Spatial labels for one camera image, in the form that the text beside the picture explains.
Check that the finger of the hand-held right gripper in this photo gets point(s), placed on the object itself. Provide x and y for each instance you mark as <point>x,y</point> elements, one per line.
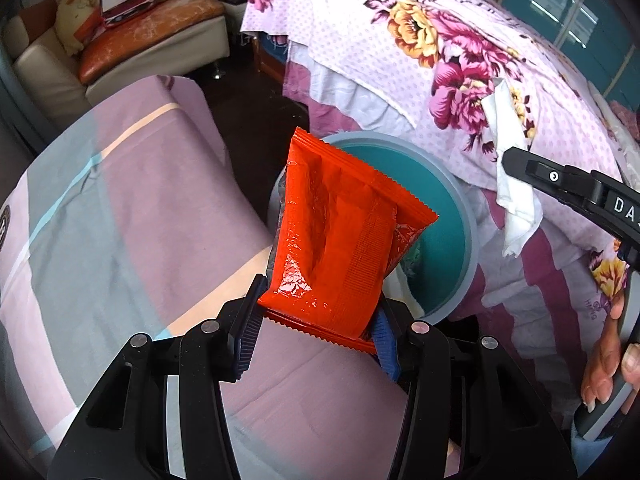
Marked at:
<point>540,175</point>

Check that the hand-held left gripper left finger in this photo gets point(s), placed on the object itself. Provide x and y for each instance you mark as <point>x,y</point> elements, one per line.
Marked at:
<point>246,335</point>

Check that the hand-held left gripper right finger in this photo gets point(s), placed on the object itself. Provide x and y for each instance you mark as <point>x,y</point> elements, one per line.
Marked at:
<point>386,347</point>

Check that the white tissue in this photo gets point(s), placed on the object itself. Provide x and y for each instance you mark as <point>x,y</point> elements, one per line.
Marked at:
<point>515,200</point>

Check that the teal trash bin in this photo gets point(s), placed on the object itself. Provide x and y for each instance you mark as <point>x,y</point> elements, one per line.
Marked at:
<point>440,240</point>

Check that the red snack packet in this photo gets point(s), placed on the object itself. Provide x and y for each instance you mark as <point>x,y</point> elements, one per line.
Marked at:
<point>340,230</point>

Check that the person's right hand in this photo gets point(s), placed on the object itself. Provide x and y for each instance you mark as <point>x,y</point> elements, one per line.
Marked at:
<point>602,360</point>

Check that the floral pink blanket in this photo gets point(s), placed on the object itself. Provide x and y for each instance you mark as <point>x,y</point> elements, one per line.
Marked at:
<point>400,35</point>

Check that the blue denim pants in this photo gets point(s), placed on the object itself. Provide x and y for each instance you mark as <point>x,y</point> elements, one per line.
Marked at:
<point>585,452</point>

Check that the cream leather sofa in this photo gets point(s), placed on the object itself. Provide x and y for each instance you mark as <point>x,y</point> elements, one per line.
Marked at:
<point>45,75</point>

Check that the yellow pillow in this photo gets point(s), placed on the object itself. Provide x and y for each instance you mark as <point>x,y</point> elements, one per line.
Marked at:
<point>75,20</point>

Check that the wooden bed frame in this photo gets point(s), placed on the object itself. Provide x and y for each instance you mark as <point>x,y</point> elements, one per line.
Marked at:
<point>270,62</point>

